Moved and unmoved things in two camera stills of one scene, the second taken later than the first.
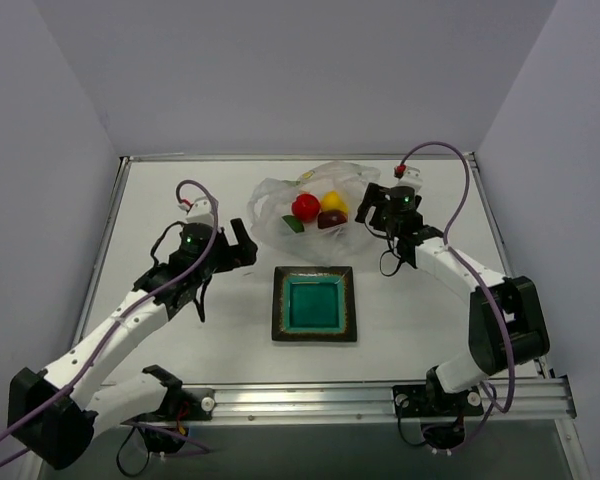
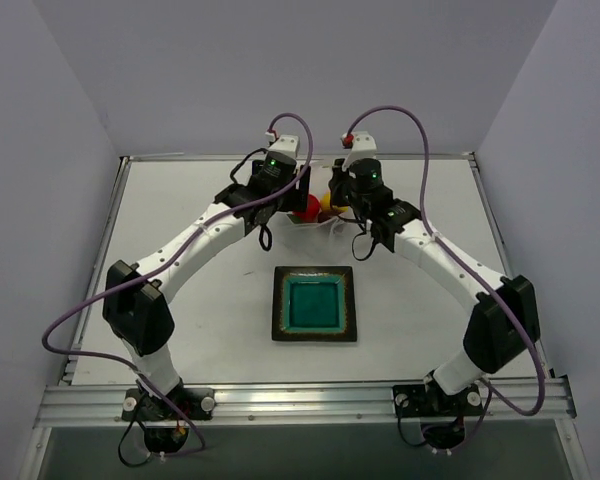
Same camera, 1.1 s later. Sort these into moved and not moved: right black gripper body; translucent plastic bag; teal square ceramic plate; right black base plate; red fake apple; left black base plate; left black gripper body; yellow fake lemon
Moved: translucent plastic bag; left black gripper body; right black gripper body
Not moved: left black base plate; teal square ceramic plate; right black base plate; red fake apple; yellow fake lemon
